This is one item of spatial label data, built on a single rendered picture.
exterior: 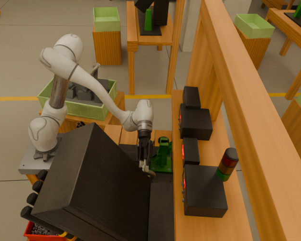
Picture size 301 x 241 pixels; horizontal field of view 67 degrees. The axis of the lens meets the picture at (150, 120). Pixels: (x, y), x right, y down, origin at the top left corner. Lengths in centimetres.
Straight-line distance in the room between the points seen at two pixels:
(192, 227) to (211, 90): 55
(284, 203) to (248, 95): 30
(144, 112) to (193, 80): 40
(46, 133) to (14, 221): 128
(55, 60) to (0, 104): 279
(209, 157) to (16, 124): 297
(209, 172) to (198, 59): 78
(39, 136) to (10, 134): 181
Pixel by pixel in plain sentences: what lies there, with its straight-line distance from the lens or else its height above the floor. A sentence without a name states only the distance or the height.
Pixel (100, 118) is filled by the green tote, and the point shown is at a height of 82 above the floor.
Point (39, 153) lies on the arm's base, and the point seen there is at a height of 95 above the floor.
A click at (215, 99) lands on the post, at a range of 106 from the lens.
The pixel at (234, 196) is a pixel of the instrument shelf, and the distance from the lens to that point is 93.
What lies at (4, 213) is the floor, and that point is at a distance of 284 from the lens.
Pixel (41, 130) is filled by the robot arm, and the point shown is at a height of 117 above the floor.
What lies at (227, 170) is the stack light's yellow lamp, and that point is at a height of 167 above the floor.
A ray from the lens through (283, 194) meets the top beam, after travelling 50.
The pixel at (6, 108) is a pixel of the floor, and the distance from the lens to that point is 389.
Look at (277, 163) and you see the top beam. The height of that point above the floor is 194.
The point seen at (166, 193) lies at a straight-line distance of 122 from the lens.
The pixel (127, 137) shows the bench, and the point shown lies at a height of 88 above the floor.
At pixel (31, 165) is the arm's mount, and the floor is 92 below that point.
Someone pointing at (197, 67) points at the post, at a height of 156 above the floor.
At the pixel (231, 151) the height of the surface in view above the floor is 174.
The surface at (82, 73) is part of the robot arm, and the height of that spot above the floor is 161.
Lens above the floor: 232
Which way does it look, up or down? 45 degrees down
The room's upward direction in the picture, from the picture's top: 4 degrees clockwise
